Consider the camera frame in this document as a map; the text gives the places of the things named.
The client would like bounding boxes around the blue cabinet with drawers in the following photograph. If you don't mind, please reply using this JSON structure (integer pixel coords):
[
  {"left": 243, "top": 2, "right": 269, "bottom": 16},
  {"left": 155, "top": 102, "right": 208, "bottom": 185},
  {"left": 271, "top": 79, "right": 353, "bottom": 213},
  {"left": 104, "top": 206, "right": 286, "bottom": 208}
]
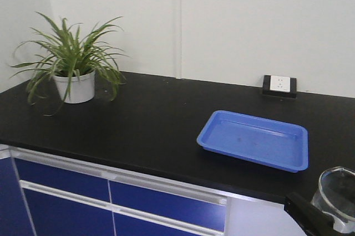
[{"left": 1, "top": 145, "right": 228, "bottom": 235}]

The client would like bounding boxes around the clear glass beaker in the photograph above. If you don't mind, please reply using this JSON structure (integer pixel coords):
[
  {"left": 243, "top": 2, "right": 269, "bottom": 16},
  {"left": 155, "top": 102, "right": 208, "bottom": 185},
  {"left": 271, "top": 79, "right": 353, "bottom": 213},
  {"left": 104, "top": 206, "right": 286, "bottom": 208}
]
[{"left": 311, "top": 166, "right": 354, "bottom": 234}]

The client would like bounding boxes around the green potted plant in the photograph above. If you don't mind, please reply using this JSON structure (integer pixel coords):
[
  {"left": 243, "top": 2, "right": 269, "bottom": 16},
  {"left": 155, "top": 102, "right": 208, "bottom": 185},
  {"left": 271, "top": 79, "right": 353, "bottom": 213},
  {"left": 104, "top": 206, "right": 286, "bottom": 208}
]
[{"left": 11, "top": 14, "right": 126, "bottom": 117}]

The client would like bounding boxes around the white plant pot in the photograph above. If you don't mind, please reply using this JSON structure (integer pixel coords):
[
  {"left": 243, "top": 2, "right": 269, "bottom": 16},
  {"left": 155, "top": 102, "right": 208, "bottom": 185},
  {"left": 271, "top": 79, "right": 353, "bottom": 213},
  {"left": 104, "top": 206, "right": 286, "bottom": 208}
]
[{"left": 53, "top": 71, "right": 95, "bottom": 104}]

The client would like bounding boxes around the blue plastic tray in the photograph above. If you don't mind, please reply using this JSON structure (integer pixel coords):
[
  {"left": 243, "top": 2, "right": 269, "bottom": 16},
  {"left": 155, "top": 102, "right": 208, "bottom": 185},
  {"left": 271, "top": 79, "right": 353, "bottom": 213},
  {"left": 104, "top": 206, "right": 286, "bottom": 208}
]
[{"left": 196, "top": 110, "right": 308, "bottom": 173}]

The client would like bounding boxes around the white wall socket black frame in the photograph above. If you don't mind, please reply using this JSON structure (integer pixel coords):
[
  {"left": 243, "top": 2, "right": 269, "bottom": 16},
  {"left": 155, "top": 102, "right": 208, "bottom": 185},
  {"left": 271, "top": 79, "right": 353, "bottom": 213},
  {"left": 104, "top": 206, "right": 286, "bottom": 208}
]
[{"left": 262, "top": 75, "right": 297, "bottom": 99}]

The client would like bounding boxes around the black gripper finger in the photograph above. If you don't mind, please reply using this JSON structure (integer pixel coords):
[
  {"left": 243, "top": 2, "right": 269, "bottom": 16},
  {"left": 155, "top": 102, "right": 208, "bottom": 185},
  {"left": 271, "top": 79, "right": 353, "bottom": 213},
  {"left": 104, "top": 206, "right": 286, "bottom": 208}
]
[{"left": 284, "top": 192, "right": 342, "bottom": 236}]

